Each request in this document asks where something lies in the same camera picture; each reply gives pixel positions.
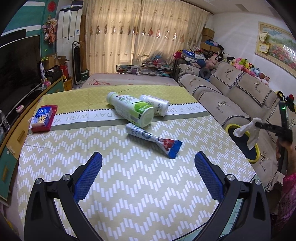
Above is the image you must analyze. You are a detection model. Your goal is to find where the coconut water bottle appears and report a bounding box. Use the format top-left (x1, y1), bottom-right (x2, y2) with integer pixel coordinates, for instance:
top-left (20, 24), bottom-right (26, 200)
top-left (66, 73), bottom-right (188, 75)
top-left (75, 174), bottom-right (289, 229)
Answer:
top-left (106, 91), bottom-right (154, 128)

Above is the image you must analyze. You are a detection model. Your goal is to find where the yellow patterned tablecloth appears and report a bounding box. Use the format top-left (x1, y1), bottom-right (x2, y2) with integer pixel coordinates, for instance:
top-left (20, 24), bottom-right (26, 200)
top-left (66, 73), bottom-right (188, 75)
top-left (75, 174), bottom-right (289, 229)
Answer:
top-left (18, 85), bottom-right (255, 240)

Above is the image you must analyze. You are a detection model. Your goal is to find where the cardboard boxes stack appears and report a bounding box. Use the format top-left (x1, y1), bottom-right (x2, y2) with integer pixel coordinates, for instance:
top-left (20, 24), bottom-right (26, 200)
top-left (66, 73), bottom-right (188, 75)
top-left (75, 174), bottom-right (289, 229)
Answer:
top-left (200, 28), bottom-right (224, 53)

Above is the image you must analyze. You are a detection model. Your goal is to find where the person's right hand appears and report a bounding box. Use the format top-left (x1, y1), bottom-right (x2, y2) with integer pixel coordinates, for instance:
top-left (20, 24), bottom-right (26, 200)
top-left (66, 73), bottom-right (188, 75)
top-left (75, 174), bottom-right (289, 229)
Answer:
top-left (275, 138), bottom-right (296, 176)

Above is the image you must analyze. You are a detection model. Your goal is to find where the small white bottle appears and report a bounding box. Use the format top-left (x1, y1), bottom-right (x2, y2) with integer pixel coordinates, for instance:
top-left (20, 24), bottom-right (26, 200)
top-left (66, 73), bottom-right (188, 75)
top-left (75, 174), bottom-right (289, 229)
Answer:
top-left (139, 94), bottom-right (170, 116)

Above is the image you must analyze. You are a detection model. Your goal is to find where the clear water bottle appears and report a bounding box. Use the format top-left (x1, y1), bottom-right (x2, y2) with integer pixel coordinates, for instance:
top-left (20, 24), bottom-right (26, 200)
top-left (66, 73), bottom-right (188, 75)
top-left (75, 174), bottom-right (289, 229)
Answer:
top-left (0, 110), bottom-right (11, 131)

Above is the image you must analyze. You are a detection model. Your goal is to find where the beige sectional sofa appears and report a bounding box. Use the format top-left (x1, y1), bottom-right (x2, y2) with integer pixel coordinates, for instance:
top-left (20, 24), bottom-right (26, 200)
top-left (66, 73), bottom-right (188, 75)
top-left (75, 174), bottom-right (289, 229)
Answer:
top-left (174, 62), bottom-right (284, 192)

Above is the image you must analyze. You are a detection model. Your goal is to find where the black neck pillow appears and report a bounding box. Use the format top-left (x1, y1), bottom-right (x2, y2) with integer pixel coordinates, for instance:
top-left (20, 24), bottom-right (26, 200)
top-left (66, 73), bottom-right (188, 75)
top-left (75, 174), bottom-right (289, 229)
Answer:
top-left (199, 67), bottom-right (211, 80)

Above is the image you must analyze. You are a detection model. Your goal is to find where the framed floral painting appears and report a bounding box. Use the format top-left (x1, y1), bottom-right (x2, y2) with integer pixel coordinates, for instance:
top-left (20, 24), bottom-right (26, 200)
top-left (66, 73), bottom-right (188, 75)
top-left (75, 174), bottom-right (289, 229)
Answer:
top-left (255, 22), bottom-right (295, 76)

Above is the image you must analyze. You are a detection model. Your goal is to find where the floral mattress pad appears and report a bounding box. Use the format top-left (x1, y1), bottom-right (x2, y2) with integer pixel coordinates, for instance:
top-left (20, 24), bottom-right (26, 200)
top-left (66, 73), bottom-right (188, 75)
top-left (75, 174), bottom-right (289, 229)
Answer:
top-left (81, 73), bottom-right (178, 88)

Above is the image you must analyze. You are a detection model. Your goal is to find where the black red yellow plush toy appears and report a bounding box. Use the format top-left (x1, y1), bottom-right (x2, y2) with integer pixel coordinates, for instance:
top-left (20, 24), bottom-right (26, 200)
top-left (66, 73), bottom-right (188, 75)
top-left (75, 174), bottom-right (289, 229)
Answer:
top-left (276, 91), bottom-right (296, 113)

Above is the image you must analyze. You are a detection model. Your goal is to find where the white tissue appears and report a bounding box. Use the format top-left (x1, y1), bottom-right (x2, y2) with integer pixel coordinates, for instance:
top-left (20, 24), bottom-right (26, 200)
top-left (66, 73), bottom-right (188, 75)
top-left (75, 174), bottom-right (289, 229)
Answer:
top-left (233, 118), bottom-right (262, 150)

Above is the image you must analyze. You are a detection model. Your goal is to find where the blue snack wrapper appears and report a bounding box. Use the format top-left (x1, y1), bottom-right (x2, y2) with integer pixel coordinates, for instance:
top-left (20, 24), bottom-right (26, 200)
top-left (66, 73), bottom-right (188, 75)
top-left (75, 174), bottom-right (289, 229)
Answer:
top-left (125, 123), bottom-right (183, 159)

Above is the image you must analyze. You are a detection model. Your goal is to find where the yellow rimmed trash bin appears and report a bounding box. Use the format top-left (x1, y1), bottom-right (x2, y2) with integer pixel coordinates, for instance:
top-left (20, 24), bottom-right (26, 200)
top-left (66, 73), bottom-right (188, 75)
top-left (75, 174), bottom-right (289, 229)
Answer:
top-left (225, 123), bottom-right (260, 164)

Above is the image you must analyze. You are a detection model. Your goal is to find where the pile of plush toys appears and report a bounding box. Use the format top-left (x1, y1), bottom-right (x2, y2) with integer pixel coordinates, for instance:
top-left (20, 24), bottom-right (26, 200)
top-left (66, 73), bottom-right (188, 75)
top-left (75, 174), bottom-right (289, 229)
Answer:
top-left (206, 48), bottom-right (270, 86)

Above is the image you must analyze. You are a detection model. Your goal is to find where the white standing air conditioner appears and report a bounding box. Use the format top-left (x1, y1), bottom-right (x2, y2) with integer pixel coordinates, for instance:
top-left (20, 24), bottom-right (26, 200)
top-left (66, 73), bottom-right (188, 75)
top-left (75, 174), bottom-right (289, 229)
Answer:
top-left (57, 1), bottom-right (83, 76)

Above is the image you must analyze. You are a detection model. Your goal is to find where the red tissue tray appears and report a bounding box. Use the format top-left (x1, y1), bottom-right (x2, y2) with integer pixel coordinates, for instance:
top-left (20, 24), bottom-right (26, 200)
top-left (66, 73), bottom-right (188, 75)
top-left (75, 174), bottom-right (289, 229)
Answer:
top-left (29, 105), bottom-right (58, 133)

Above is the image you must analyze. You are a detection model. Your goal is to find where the glass coffee table with clutter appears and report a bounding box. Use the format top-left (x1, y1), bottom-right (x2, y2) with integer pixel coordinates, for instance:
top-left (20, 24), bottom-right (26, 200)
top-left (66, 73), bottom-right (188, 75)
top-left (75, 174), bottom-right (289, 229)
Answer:
top-left (115, 63), bottom-right (173, 77)

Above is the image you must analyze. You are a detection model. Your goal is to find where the cream embroidered curtain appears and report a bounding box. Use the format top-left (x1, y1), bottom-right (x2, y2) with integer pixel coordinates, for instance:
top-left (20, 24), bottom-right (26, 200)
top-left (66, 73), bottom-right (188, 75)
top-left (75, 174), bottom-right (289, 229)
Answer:
top-left (83, 1), bottom-right (210, 74)

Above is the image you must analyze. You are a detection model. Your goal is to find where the blue tissue pack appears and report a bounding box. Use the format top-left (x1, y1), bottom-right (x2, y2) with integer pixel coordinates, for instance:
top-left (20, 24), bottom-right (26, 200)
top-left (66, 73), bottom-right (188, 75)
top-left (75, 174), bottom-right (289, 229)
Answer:
top-left (31, 106), bottom-right (53, 128)

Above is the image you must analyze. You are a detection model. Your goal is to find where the black tower fan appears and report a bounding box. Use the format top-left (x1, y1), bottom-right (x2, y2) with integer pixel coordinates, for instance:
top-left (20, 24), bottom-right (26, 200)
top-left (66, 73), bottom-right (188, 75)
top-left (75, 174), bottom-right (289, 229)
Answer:
top-left (72, 41), bottom-right (82, 85)

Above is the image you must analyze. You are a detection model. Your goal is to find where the black television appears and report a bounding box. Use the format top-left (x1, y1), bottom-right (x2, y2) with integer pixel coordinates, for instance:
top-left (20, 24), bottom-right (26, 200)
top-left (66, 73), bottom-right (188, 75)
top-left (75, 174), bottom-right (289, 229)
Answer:
top-left (1, 35), bottom-right (41, 122)

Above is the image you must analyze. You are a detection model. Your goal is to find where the green yellow tv cabinet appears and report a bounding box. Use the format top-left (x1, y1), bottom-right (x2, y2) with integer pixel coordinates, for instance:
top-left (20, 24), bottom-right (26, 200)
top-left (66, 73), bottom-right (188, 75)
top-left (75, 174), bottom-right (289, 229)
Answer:
top-left (1, 76), bottom-right (65, 207)

